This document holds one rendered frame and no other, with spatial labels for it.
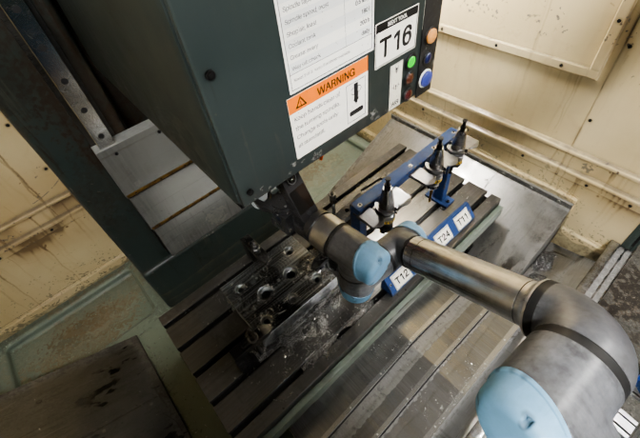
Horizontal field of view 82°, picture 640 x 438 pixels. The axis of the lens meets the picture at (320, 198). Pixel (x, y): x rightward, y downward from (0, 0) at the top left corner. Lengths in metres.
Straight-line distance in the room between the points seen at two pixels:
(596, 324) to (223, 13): 0.56
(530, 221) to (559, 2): 0.77
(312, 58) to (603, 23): 1.00
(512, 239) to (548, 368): 1.13
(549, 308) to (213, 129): 0.51
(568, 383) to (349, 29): 0.50
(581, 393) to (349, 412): 0.85
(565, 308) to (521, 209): 1.09
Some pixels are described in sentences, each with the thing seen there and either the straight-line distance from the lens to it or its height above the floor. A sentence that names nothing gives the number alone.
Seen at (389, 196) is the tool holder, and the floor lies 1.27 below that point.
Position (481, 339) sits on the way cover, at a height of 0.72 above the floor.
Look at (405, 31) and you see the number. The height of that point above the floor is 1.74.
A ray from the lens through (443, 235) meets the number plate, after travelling 1.35.
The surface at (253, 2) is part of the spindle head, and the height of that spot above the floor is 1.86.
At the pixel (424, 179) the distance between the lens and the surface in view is 1.12.
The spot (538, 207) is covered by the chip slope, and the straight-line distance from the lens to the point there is 1.69.
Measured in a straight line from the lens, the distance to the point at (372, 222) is 1.00.
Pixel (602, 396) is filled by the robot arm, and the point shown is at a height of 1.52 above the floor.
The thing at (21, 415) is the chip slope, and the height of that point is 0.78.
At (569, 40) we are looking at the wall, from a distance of 1.41.
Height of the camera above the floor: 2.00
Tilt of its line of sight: 47 degrees down
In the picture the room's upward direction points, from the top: 8 degrees counter-clockwise
